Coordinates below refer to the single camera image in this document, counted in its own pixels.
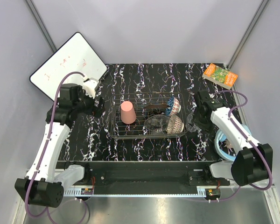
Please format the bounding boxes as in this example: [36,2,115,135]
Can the pink plastic cup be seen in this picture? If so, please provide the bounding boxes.
[120,101,136,125]

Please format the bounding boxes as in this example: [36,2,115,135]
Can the white whiteboard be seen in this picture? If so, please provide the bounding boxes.
[29,32,107,100]

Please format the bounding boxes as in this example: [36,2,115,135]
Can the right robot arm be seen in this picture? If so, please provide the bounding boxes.
[192,91,273,190]

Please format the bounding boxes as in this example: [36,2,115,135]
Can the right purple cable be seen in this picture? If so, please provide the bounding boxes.
[211,91,273,203]

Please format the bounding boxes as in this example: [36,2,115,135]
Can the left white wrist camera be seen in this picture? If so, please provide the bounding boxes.
[83,77,100,98]

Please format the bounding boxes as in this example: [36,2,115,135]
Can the small pink white plug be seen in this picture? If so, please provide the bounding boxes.
[225,140,233,148]

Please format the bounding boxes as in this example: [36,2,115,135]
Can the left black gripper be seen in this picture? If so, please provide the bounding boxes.
[73,85,105,118]

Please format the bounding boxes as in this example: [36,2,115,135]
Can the clear glass square plate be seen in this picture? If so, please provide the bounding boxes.
[144,114,170,134]

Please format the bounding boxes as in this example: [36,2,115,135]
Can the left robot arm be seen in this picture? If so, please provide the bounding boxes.
[14,84,105,208]

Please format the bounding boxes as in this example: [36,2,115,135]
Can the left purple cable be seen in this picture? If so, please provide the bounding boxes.
[25,71,91,224]

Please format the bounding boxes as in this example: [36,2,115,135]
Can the light blue headphones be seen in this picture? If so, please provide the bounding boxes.
[214,125,251,162]

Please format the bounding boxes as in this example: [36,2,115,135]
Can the purple cable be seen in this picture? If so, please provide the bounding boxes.
[25,71,91,224]
[211,91,273,203]

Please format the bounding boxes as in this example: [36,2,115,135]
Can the clear drinking glass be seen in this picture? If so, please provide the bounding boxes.
[186,113,197,132]

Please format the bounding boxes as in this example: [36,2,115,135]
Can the red floral plate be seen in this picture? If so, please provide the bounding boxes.
[143,104,170,110]

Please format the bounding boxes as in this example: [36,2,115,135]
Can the blue orange patterned bowl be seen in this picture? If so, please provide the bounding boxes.
[165,96,181,117]

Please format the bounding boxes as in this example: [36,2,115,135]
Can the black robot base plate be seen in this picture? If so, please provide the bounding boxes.
[56,161,230,186]

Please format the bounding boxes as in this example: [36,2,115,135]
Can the orange green book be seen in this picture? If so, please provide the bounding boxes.
[202,63,238,90]

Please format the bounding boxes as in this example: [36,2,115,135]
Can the brown patterned ceramic bowl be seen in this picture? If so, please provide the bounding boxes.
[166,114,184,134]

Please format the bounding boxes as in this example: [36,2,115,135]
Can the wire dish rack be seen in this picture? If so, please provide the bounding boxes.
[108,92,187,139]

